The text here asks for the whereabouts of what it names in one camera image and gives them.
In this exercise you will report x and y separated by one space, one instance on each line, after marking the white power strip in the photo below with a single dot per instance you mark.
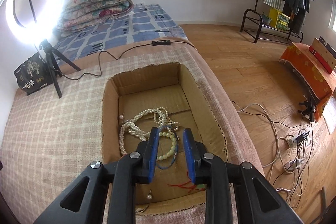
294 141

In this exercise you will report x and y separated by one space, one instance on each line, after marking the white ring light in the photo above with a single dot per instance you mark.
32 21

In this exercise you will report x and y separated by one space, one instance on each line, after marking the window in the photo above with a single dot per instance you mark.
332 23

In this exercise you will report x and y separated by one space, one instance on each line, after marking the black snack bag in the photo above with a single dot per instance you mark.
32 75

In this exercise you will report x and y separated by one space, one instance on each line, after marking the black clothes rack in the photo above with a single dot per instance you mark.
253 26

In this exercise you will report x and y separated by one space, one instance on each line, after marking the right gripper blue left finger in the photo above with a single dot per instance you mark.
105 190

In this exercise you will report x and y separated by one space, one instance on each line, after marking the orange covered low table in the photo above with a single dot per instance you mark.
321 83

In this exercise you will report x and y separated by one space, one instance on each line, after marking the green pot on rack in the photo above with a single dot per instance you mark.
266 19

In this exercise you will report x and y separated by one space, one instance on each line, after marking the blue patterned bed sheet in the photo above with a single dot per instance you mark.
147 22

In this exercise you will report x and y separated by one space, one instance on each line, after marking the cardboard box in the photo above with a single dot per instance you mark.
175 91

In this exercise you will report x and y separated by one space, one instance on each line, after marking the dark blue bangle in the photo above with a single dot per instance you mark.
167 131

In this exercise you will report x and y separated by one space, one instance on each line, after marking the folded floral quilt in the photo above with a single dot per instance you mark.
80 14

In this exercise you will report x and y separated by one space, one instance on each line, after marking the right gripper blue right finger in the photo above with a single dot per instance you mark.
234 187

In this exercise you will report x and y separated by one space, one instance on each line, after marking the yellow box on rack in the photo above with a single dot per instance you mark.
279 20

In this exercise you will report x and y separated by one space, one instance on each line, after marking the black tripod stand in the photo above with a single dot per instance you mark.
52 64

